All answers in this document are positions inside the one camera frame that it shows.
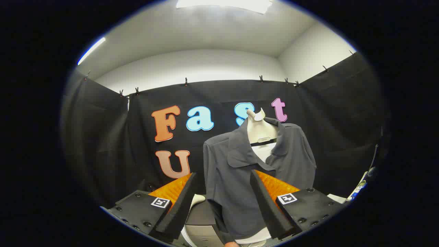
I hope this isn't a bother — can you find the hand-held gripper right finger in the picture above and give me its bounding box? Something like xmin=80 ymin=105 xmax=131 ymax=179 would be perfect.
xmin=250 ymin=169 xmax=345 ymax=240

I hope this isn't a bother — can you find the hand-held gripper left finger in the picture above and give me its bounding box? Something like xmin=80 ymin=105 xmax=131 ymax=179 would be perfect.
xmin=100 ymin=172 xmax=198 ymax=245

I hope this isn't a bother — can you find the white garment steamer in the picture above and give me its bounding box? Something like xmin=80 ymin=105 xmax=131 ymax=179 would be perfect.
xmin=181 ymin=194 xmax=207 ymax=247

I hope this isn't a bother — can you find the grey button shirt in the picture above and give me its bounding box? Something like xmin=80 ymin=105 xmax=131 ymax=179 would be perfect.
xmin=202 ymin=117 xmax=317 ymax=245

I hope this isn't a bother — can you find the grey drawer cabinet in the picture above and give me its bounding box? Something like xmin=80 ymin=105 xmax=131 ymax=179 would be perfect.
xmin=185 ymin=201 xmax=227 ymax=247

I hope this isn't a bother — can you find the white mannequin form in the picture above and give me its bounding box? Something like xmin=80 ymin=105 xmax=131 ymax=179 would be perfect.
xmin=237 ymin=108 xmax=279 ymax=246

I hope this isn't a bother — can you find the white device with blue screen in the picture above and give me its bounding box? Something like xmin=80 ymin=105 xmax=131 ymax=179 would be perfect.
xmin=348 ymin=166 xmax=378 ymax=201

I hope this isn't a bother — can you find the ceiling light panel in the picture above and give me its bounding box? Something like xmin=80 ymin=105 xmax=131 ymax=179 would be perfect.
xmin=176 ymin=0 xmax=273 ymax=15

